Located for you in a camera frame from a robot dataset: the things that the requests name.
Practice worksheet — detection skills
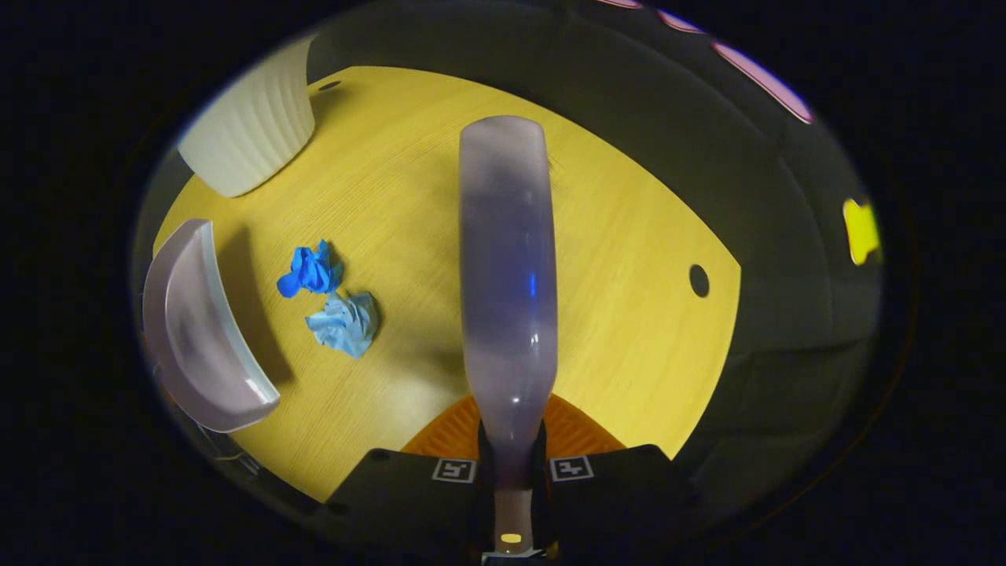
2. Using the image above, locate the light blue paper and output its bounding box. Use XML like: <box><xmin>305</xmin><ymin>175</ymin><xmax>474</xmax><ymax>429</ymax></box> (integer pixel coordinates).
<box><xmin>305</xmin><ymin>290</ymin><xmax>380</xmax><ymax>360</ymax></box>

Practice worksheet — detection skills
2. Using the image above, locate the small lilac dustpan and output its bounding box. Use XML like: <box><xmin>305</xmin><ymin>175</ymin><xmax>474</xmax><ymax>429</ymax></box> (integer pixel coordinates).
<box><xmin>141</xmin><ymin>219</ymin><xmax>281</xmax><ymax>434</ymax></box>

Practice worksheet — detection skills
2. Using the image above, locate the dark blue paper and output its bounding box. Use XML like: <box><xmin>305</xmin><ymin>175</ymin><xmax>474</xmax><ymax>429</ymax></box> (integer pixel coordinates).
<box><xmin>277</xmin><ymin>240</ymin><xmax>345</xmax><ymax>300</ymax></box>

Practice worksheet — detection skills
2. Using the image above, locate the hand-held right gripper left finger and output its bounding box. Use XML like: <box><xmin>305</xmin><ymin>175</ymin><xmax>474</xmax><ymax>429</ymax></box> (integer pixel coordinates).
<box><xmin>326</xmin><ymin>393</ymin><xmax>493</xmax><ymax>565</ymax></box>

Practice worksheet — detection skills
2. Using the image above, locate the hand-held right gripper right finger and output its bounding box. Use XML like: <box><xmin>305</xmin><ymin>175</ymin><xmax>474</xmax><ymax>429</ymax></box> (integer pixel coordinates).
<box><xmin>534</xmin><ymin>393</ymin><xmax>697</xmax><ymax>564</ymax></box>

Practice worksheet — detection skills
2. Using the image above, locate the white ribbed garbage bin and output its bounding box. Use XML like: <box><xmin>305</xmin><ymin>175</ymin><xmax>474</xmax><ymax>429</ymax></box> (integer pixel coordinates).
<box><xmin>178</xmin><ymin>35</ymin><xmax>317</xmax><ymax>199</ymax></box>

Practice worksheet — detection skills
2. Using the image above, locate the small lilac broom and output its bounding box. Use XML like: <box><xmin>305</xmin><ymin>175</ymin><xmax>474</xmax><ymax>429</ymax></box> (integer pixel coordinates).
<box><xmin>458</xmin><ymin>116</ymin><xmax>558</xmax><ymax>556</ymax></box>

